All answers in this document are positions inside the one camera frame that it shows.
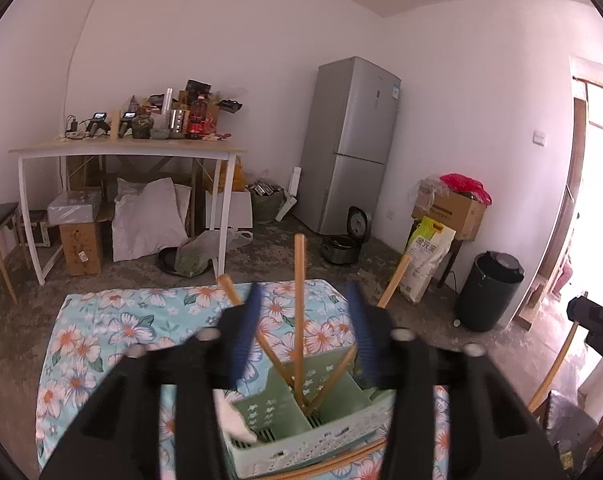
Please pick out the floral tablecloth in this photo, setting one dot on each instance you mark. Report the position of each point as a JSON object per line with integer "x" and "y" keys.
{"x": 106, "y": 330}

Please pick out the yellow and white rice bag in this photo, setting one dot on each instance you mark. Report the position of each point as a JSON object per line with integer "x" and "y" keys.
{"x": 426, "y": 260}

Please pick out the black tray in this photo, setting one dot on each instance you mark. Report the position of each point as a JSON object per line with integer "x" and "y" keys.
{"x": 231, "y": 106}

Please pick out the white sack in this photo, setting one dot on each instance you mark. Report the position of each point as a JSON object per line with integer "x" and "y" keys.
{"x": 146, "y": 220}

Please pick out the black pan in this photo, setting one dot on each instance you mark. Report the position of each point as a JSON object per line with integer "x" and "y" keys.
{"x": 167, "y": 262}

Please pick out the green plastic utensil basket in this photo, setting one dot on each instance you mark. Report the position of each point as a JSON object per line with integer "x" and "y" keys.
{"x": 301, "y": 455}

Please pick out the rice cooker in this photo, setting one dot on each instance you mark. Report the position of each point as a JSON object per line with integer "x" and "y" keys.
{"x": 341, "y": 250}

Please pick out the white foam box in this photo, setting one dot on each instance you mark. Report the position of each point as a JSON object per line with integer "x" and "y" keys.
{"x": 73, "y": 207}

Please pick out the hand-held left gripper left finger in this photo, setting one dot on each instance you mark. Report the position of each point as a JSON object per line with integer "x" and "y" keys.
{"x": 246, "y": 335}

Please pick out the red cloth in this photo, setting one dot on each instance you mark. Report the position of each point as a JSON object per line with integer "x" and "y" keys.
{"x": 464, "y": 185}

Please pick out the power strip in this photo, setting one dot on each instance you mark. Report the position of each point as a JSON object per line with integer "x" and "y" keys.
{"x": 76, "y": 134}

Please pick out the white table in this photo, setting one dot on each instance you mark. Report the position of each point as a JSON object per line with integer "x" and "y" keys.
{"x": 131, "y": 147}

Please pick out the silver refrigerator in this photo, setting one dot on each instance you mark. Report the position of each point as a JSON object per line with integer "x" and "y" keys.
{"x": 346, "y": 145}

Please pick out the wooden chopstick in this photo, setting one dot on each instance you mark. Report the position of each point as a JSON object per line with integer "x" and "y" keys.
{"x": 300, "y": 310}
{"x": 331, "y": 462}
{"x": 551, "y": 370}
{"x": 276, "y": 360}
{"x": 331, "y": 380}

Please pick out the white board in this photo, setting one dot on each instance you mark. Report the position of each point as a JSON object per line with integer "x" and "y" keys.
{"x": 289, "y": 195}

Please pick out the brown cardboard box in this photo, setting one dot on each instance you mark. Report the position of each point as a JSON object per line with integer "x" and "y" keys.
{"x": 81, "y": 250}

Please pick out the grey-green bag with pans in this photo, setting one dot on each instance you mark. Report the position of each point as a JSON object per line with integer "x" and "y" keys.
{"x": 267, "y": 205}

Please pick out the dark glass jar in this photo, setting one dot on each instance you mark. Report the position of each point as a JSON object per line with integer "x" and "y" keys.
{"x": 141, "y": 127}

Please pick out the wall switch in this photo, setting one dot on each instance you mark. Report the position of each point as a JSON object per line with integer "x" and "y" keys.
{"x": 539, "y": 137}

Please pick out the plastic bag of greens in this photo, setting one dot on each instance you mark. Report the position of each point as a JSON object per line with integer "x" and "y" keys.
{"x": 196, "y": 257}

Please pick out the wooden door frame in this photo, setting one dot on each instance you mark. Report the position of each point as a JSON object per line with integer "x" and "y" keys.
{"x": 576, "y": 185}

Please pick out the black device with screen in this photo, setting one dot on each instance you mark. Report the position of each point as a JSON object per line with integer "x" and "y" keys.
{"x": 95, "y": 125}
{"x": 127, "y": 122}

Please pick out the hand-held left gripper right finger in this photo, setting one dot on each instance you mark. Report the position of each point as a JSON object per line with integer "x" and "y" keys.
{"x": 364, "y": 340}

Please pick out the black trash can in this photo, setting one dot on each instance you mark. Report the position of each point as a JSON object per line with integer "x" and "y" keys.
{"x": 489, "y": 295}

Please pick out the white plastic rice spoon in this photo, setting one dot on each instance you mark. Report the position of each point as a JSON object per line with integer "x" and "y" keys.
{"x": 234, "y": 417}

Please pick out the dark bottle with red label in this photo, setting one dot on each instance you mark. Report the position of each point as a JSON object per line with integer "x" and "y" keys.
{"x": 197, "y": 120}

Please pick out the black box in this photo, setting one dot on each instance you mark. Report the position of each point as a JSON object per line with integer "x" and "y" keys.
{"x": 199, "y": 88}

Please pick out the large cardboard box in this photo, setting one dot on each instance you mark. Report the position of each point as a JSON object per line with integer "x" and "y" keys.
{"x": 451, "y": 212}

